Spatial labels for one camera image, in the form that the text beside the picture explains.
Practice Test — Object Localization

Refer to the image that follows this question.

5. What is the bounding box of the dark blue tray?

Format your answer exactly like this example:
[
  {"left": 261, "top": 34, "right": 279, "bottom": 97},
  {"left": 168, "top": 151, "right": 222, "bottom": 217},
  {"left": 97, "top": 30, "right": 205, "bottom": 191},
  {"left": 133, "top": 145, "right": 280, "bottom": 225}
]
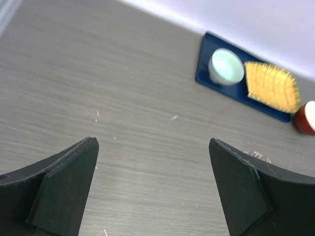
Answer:
[{"left": 195, "top": 32, "right": 292, "bottom": 122}]

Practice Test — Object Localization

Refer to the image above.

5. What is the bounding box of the pale green bowl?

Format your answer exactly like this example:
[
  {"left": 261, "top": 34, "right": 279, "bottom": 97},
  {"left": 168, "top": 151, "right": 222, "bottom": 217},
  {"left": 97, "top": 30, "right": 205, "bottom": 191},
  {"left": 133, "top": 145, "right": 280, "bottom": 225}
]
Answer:
[{"left": 208, "top": 48, "right": 245, "bottom": 86}]

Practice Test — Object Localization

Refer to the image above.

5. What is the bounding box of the brown bowl white inside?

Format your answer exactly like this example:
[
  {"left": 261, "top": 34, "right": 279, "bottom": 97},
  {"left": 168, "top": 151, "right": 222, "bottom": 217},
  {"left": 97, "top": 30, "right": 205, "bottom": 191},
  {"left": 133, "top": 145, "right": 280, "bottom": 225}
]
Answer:
[{"left": 293, "top": 100, "right": 315, "bottom": 136}]

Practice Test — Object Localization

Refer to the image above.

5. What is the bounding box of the metal disc with keyrings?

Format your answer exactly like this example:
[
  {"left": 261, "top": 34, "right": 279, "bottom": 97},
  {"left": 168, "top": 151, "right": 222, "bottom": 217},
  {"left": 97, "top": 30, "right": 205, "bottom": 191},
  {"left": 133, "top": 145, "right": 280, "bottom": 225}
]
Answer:
[{"left": 244, "top": 151, "right": 271, "bottom": 164}]

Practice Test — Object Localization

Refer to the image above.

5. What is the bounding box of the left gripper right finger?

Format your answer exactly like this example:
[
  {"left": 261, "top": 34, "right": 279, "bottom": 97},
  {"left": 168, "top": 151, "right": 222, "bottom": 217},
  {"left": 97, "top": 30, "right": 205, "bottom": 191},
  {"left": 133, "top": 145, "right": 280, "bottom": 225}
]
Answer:
[{"left": 209, "top": 138, "right": 315, "bottom": 236}]

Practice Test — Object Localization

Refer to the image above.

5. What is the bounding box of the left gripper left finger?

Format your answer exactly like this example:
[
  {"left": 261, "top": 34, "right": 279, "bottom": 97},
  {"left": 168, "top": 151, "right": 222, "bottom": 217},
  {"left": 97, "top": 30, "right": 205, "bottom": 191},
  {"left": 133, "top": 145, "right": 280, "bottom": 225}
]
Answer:
[{"left": 0, "top": 137, "right": 99, "bottom": 236}]

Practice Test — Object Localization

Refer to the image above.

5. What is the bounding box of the yellow woven bamboo basket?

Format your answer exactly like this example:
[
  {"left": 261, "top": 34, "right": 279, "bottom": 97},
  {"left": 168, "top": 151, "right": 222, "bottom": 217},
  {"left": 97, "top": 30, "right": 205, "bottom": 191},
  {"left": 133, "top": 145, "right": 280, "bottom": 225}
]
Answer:
[{"left": 244, "top": 61, "right": 301, "bottom": 114}]

